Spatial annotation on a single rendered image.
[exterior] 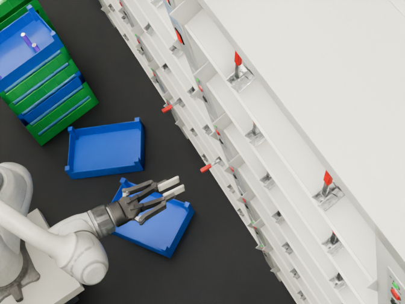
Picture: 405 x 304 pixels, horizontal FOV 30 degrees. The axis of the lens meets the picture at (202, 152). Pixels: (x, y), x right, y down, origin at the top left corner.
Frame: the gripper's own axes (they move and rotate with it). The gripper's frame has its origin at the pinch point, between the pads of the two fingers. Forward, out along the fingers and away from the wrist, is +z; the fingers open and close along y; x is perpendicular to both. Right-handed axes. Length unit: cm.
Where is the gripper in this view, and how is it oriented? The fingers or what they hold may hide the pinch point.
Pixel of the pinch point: (171, 187)
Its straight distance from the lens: 230.8
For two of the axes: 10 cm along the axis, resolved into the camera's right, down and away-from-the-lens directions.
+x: -0.6, -5.5, -8.3
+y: 4.6, 7.3, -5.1
